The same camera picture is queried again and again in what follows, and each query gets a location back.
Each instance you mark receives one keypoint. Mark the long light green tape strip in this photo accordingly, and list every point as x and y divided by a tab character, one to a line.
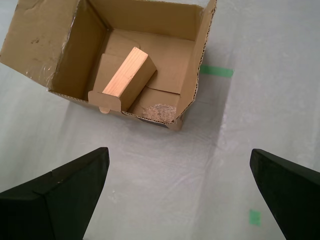
216	71

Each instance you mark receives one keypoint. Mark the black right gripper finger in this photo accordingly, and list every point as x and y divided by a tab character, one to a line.
292	197
50	205

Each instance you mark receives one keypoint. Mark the light wooden block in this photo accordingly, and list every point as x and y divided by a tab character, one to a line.
127	75

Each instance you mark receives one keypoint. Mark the white plastic table cover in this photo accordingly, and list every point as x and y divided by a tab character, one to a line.
175	175

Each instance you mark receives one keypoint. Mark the speckled pinkish rock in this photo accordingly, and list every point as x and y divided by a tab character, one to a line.
160	113

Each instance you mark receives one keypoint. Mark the light green tape marker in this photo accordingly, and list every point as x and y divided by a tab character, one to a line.
255	217

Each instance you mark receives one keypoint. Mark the brown cardboard box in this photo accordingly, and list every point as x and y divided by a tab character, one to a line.
37	45

